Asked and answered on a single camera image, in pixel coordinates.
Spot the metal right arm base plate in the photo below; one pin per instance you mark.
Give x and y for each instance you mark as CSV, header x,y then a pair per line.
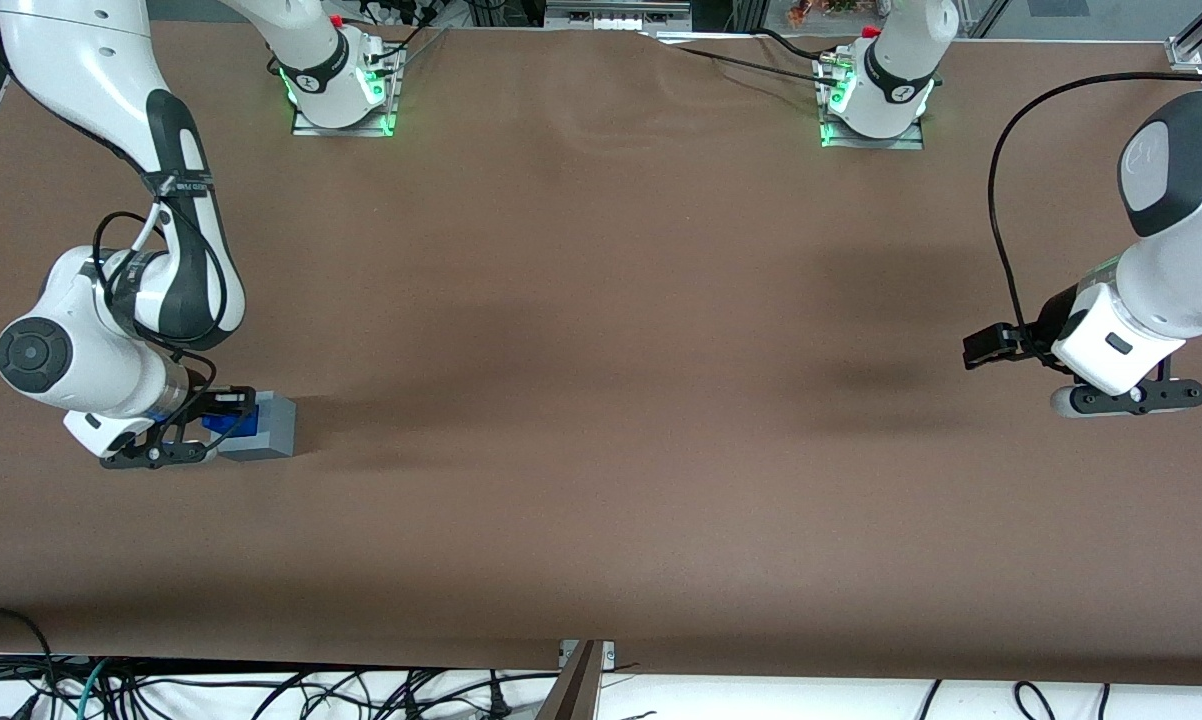
x,y
306,128

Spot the orange background object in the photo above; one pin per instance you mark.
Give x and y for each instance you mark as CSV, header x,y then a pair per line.
x,y
821,10

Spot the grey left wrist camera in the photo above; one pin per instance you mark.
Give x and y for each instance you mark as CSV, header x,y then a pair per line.
x,y
1131,397

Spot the blue plastic part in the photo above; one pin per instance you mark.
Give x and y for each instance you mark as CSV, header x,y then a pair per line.
x,y
231,424

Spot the grey device behind table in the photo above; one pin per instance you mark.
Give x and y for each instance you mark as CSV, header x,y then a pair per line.
x,y
611,15

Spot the silver table edge bracket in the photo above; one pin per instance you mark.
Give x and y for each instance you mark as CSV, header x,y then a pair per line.
x,y
609,655

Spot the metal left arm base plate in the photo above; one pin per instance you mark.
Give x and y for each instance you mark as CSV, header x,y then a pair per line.
x,y
906,142

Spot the gray square base block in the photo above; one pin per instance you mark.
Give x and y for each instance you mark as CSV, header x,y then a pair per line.
x,y
276,440

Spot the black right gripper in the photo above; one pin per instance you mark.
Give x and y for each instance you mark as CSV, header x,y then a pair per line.
x,y
199,402

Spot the brown table cover sheet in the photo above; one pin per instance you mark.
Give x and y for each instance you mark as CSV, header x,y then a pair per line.
x,y
661,500

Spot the aluminium profile bar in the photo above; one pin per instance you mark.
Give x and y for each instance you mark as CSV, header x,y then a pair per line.
x,y
573,690

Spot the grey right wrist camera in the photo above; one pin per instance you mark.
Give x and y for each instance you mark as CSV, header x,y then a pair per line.
x,y
151,456

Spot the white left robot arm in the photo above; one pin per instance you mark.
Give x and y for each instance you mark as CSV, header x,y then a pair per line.
x,y
1191,250

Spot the silver table corner bracket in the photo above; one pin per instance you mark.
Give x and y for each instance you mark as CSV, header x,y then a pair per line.
x,y
1183,55

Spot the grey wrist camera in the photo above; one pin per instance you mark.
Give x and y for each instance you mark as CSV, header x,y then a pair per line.
x,y
151,456
1131,397

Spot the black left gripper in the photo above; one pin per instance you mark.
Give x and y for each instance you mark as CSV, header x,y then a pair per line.
x,y
1054,317

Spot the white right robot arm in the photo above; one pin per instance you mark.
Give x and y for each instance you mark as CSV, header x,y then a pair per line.
x,y
81,60

